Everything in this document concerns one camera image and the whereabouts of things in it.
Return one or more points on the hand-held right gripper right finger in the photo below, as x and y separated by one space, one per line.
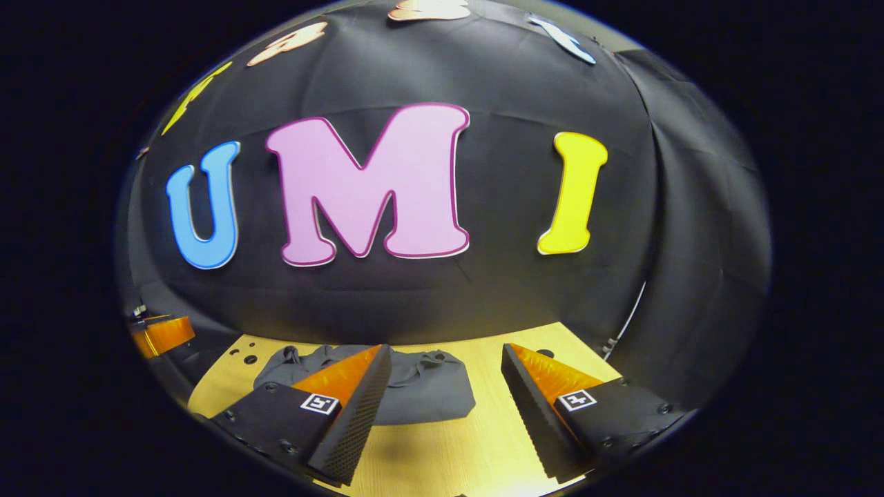
535 414

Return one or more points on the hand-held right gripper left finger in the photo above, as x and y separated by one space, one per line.
356 417

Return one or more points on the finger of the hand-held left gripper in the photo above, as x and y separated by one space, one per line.
166 335

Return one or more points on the gray button-up shirt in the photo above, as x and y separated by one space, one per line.
428 386

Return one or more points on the black backdrop cloth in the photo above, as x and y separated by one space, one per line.
497 290

